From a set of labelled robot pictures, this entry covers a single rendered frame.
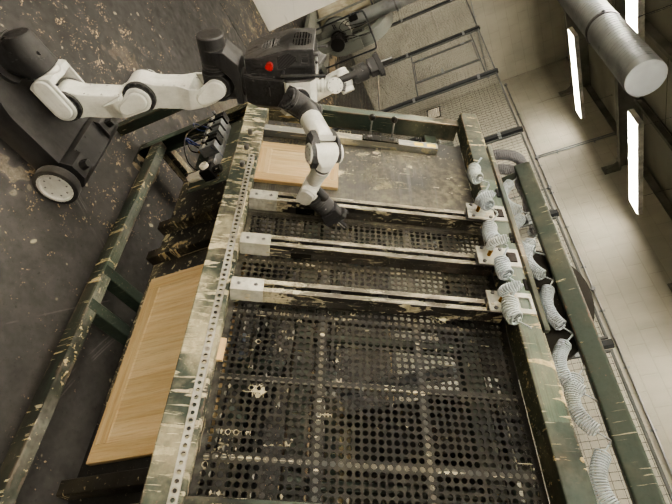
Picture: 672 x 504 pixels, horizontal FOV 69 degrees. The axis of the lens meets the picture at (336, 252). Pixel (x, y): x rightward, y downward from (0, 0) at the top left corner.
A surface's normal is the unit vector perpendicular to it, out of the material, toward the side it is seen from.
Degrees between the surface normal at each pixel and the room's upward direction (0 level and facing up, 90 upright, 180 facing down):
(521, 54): 90
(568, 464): 60
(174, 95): 90
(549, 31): 90
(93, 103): 90
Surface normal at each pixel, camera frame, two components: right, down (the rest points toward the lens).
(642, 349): -0.40, -0.64
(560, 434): 0.11, -0.67
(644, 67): -0.02, 0.73
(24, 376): 0.92, -0.26
